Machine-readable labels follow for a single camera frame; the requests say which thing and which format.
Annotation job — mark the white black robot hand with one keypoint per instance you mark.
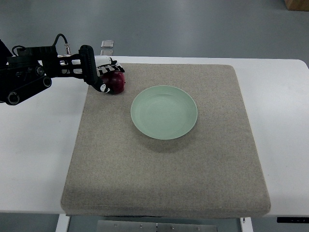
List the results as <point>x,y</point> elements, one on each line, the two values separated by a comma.
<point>106,64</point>

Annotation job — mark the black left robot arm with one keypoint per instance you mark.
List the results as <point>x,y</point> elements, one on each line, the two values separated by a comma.
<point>27,71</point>

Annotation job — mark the brown cardboard box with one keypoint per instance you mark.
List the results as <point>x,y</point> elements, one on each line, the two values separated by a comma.
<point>297,5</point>

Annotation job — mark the red apple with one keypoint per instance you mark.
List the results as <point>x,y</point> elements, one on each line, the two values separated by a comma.
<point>113,82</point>

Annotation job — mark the black table control panel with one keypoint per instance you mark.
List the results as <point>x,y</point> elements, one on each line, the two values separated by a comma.
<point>298,220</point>

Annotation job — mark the light green plate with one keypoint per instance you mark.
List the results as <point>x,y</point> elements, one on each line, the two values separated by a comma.
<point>164,112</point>

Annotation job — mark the metal table base plate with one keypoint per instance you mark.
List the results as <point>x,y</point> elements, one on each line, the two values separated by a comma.
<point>130,226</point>

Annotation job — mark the beige fabric cushion mat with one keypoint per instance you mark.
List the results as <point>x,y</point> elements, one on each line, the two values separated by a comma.
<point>211,172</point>

